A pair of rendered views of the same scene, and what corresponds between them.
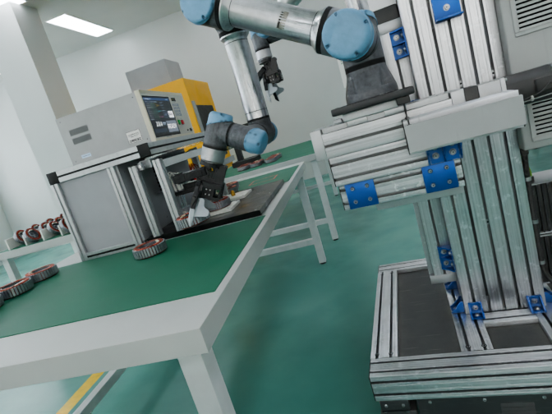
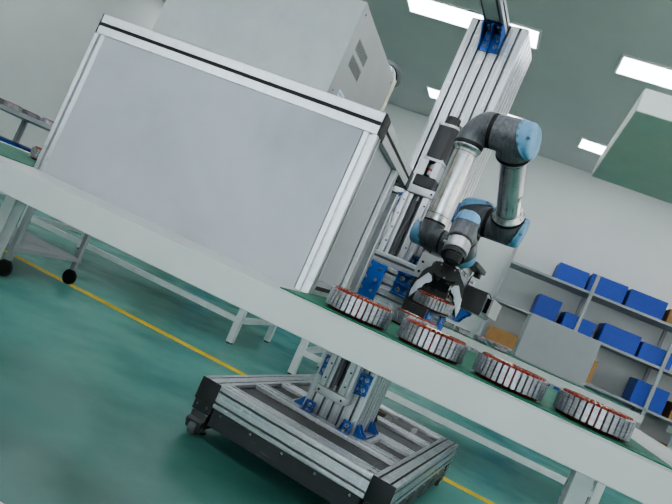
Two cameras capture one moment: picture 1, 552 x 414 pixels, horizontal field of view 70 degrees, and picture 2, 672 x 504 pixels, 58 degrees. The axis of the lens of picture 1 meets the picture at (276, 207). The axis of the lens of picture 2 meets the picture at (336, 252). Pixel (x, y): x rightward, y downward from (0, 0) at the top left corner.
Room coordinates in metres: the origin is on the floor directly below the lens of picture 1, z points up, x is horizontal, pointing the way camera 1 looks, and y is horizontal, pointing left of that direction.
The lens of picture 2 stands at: (1.48, 1.91, 0.81)
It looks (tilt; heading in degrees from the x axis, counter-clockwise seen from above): 1 degrees up; 273
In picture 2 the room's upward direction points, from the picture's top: 24 degrees clockwise
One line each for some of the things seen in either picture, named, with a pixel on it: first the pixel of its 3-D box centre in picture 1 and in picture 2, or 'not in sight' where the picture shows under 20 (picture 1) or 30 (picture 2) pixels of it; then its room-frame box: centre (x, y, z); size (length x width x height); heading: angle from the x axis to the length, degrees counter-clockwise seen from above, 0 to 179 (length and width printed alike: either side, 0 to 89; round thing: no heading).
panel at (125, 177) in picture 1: (166, 186); not in sight; (1.83, 0.45, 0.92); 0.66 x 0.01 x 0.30; 168
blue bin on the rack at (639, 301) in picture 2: not in sight; (641, 305); (-1.72, -5.44, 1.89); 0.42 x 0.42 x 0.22; 78
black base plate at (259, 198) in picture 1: (225, 206); not in sight; (1.78, 0.22, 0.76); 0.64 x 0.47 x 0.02; 168
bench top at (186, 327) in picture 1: (182, 226); (217, 255); (1.82, 0.44, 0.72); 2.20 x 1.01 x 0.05; 168
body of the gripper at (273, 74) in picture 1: (270, 71); not in sight; (2.00, -0.16, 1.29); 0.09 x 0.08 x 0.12; 70
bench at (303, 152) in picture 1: (282, 190); not in sight; (4.13, -0.11, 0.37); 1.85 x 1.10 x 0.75; 168
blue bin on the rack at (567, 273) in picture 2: not in sight; (569, 277); (-0.86, -5.63, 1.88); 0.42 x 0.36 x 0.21; 78
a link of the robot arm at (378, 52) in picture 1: (358, 39); (474, 216); (1.18, -0.36, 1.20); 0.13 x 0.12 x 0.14; 156
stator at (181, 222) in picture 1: (192, 218); (433, 302); (1.27, 0.27, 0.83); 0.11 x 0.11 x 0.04
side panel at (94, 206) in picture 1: (98, 214); (352, 224); (1.54, 0.67, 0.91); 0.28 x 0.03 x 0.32; 78
